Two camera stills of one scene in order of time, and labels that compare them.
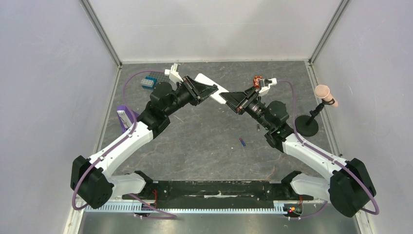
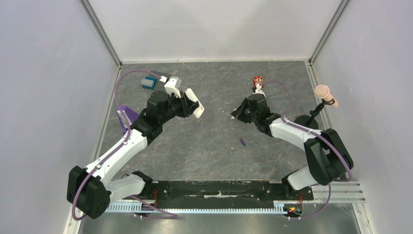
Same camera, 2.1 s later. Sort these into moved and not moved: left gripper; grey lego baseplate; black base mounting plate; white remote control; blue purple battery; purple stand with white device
Moved: white remote control; left gripper
Not moved: blue purple battery; black base mounting plate; grey lego baseplate; purple stand with white device
